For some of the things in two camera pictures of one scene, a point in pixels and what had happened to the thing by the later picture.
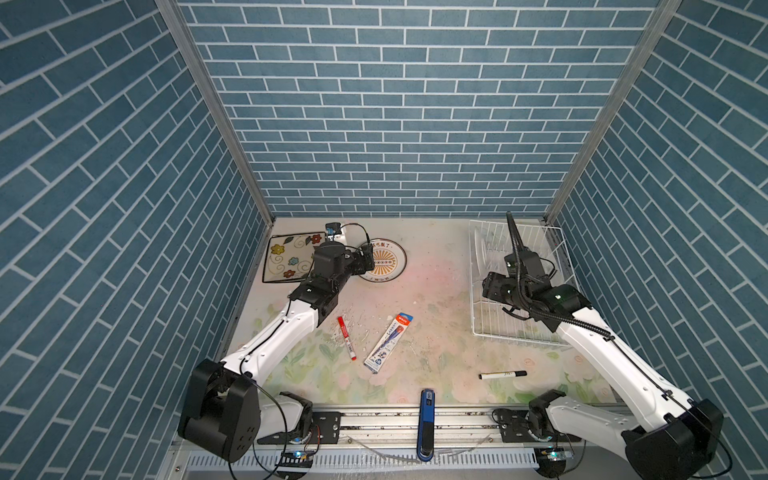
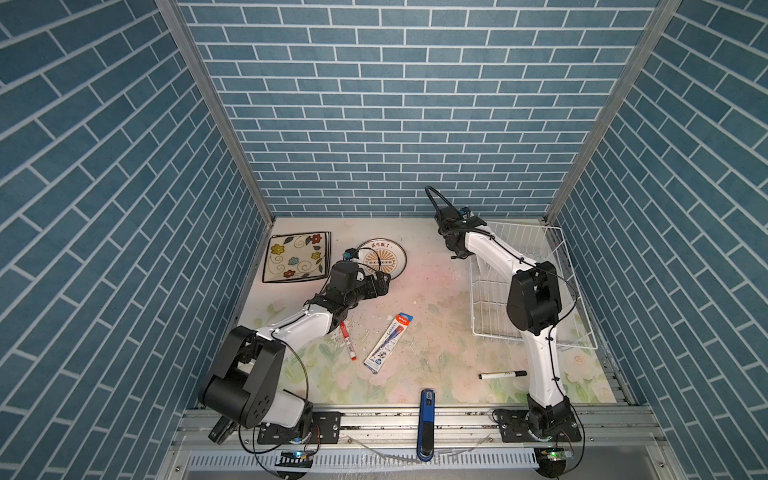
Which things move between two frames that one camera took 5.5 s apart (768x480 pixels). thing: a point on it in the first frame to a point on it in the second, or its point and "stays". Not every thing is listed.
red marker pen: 346,337 stays
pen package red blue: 387,342 stays
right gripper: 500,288 to 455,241
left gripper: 367,258 to 382,287
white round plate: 390,261 stays
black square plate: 290,257 stays
